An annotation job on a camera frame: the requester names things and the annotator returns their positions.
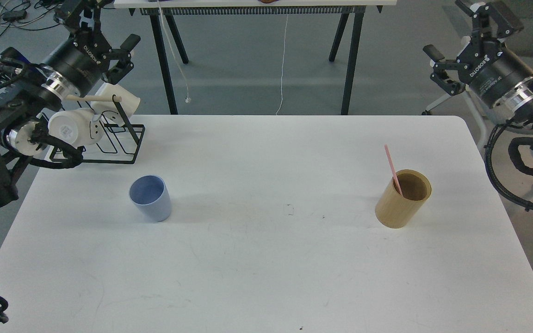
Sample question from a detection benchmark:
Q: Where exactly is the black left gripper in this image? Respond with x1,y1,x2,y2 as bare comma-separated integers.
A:
43,0,141,93

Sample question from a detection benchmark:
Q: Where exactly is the black wire cup rack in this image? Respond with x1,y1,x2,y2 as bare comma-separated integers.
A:
49,95,146,165

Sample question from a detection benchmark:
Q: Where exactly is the white cup on rack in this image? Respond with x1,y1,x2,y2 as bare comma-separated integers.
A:
47,108,104,148

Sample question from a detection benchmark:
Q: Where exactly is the background trestle table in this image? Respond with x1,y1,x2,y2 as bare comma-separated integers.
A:
114,0,397,116

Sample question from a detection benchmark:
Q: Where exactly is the bamboo cylinder holder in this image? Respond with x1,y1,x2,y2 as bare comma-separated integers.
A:
375,169,432,229

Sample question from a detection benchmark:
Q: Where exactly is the cream hanging cord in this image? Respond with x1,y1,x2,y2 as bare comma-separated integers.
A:
156,0,191,103

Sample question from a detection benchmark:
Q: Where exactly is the pink chopstick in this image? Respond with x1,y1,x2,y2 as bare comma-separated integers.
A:
384,144,403,197

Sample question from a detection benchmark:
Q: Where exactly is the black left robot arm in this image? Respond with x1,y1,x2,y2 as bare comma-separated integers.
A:
0,0,141,208

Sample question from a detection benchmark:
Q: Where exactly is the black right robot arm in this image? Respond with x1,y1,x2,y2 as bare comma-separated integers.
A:
423,0,533,211

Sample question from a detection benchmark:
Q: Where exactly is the grey office chair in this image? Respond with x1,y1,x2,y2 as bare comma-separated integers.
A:
422,91,489,152

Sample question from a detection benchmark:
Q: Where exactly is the floor cables and adapter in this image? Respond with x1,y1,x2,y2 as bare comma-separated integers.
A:
0,0,70,63

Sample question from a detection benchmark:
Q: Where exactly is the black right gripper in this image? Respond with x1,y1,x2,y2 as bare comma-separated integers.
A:
423,0,533,108

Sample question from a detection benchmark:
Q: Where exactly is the white hanging cable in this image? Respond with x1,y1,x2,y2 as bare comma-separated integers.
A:
275,13,289,116

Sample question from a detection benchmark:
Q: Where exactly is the blue plastic cup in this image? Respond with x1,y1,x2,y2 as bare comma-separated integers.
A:
128,175,172,222

